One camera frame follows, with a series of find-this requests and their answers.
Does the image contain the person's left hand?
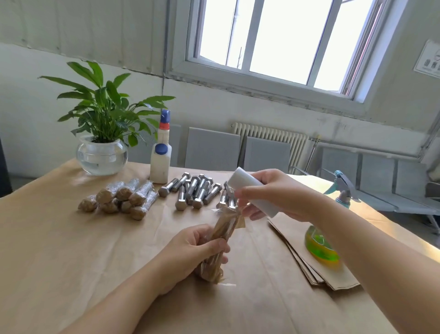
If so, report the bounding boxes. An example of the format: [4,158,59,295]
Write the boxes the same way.
[153,223,231,295]

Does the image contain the person's right hand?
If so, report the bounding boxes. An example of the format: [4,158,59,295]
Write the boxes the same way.
[236,168,325,223]

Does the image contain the white cling film roll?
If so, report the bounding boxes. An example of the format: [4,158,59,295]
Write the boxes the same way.
[227,167,281,218]

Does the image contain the green spray bottle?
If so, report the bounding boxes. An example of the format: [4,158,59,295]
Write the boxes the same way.
[304,171,360,265]

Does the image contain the pile of steel bolts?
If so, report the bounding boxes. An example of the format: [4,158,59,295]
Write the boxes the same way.
[158,172,239,212]

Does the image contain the stack of brown paper sheets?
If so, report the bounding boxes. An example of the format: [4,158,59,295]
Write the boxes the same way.
[268,213,361,291]

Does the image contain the steel hex bolt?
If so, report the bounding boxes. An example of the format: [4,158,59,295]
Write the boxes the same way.
[96,182,125,205]

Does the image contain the person's right forearm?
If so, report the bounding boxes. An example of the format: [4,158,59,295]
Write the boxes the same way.
[308,196,440,334]

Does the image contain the person's left forearm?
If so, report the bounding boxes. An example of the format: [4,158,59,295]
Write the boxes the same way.
[62,272,180,334]

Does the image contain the grey chair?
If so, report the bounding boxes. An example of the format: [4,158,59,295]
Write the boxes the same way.
[131,124,183,165]
[319,148,358,187]
[242,136,292,173]
[357,153,396,197]
[392,160,440,231]
[184,127,242,172]

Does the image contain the white radiator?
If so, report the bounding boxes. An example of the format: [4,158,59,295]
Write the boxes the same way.
[231,122,309,169]

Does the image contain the white glue bottle blue cap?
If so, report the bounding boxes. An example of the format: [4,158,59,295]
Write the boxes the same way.
[150,109,173,184]

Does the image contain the round glass vase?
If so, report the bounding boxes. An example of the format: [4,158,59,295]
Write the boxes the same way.
[76,135,129,176]

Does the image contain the large brown paper table cover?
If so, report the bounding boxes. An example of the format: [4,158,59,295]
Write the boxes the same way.
[0,160,440,334]

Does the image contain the white framed window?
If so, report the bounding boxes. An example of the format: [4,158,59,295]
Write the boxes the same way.
[165,0,407,118]

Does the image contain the green leafy plant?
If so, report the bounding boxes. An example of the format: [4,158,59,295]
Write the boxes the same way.
[39,61,176,147]

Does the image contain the black trash bin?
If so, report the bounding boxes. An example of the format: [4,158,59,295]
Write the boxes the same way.
[0,138,13,197]

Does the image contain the white vertical blind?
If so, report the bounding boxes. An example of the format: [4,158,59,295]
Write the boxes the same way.
[0,0,169,75]

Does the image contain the white wall pipe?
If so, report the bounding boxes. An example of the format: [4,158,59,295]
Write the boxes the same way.
[423,110,440,166]

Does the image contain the small square wall sign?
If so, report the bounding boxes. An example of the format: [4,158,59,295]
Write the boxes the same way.
[414,39,440,78]

